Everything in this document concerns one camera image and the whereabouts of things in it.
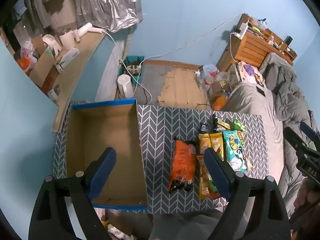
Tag teal snack packet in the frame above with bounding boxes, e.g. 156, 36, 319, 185
222, 130, 253, 172

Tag orange drink bottle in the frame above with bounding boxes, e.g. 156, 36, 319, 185
212, 92, 230, 111

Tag teal plastic basket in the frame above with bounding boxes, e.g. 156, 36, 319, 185
118, 56, 145, 85

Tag flat white carton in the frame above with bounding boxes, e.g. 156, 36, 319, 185
55, 47, 80, 72

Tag flat cardboard floor sheet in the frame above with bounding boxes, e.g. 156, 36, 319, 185
158, 69, 208, 109

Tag long orange yellow snack packet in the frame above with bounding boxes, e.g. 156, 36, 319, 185
196, 155, 222, 200

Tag white paper roll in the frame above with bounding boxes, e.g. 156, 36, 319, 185
59, 32, 75, 50

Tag small black snack packet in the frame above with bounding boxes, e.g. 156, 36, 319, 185
199, 123, 213, 134

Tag small white fan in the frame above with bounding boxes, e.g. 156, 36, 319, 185
42, 34, 62, 55

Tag white charger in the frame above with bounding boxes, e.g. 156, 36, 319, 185
234, 22, 248, 39

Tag white wall cable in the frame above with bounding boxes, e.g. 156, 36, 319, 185
142, 14, 245, 63

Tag brown jar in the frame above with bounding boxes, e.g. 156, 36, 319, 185
209, 82, 223, 100

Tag orange lidded container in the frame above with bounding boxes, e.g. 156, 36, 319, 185
17, 58, 34, 75

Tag silver crinkled cloth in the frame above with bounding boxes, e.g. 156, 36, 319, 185
74, 0, 143, 33

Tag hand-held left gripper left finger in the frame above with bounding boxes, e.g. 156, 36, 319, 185
29, 147, 117, 240

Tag clear bottle with red cap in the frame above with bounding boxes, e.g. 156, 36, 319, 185
204, 71, 218, 90

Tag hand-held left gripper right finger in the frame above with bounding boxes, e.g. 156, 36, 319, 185
204, 147, 292, 240

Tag white hair dryer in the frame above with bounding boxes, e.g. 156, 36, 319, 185
74, 22, 107, 43

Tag black yellow snack packet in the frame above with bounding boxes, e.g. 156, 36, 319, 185
212, 115, 232, 132

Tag hanging dark clothes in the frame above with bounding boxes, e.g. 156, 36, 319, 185
25, 0, 75, 28

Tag cardboard box with blue rim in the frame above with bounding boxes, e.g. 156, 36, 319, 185
65, 99, 148, 211

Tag crumpled white paper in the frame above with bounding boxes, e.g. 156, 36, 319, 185
100, 220, 135, 240

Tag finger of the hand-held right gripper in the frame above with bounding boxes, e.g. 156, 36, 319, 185
299, 122, 320, 151
284, 127, 310, 153

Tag white kettle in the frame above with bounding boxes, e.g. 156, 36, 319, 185
117, 74, 133, 99

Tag white hair dryer cable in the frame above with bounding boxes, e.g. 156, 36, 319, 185
104, 30, 145, 93

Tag grey bed with blanket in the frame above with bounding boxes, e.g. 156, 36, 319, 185
260, 52, 316, 215

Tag open brown cardboard box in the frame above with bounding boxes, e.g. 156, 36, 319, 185
29, 34, 59, 82

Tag pink white plastic bag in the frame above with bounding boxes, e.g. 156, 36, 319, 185
20, 40, 40, 60

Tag white power strip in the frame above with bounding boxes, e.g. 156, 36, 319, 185
124, 65, 142, 74

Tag grey chevron table cover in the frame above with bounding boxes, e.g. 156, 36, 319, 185
52, 101, 269, 214

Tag green snack packet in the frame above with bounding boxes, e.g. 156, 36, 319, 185
233, 118, 247, 132

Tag person's right hand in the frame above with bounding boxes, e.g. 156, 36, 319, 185
292, 177, 320, 228

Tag clear plastic bag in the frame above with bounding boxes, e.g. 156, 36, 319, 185
200, 64, 217, 77

